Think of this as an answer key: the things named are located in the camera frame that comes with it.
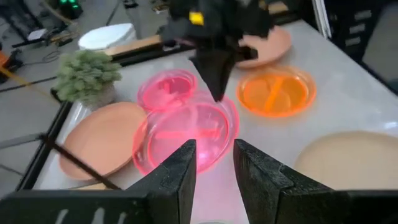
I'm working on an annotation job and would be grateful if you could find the salmon pink plate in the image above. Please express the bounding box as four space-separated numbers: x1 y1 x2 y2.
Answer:
236 26 292 69
58 101 147 181

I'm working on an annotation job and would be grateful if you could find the large pink translucent divided plate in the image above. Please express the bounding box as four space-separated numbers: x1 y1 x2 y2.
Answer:
132 91 241 175

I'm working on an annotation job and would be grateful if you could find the yellow tape tag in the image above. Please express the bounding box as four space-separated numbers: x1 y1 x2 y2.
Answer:
188 11 205 26

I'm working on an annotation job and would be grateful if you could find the small pink translucent plate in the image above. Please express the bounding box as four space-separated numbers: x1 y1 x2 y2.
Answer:
136 68 198 112

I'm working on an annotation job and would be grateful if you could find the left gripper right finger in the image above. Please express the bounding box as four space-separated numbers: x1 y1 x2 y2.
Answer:
233 139 398 224

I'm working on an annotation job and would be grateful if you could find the black drawer cabinet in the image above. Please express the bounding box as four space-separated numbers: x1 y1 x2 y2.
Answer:
331 0 379 62

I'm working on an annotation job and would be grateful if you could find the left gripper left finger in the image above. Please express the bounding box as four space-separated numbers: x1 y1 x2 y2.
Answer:
0 139 197 224

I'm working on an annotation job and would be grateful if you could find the green plant in white pot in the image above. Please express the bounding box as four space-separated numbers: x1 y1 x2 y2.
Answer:
52 49 123 108

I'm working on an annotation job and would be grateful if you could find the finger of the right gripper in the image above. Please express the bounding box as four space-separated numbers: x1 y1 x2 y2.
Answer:
190 50 220 102
217 50 237 102

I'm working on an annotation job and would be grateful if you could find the white lidded bin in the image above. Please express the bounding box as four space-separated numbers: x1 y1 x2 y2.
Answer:
77 23 137 51

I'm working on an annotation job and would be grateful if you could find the beige plate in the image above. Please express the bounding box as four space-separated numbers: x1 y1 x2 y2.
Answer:
294 130 398 191

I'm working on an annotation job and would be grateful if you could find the yellow cable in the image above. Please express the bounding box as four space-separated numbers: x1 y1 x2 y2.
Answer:
0 66 55 99

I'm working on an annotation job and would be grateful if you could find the black device with green lights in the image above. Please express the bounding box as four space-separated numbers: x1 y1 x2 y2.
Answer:
57 0 84 20

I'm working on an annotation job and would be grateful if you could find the orange translucent divided plate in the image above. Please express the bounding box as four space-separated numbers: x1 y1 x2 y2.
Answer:
236 65 317 118

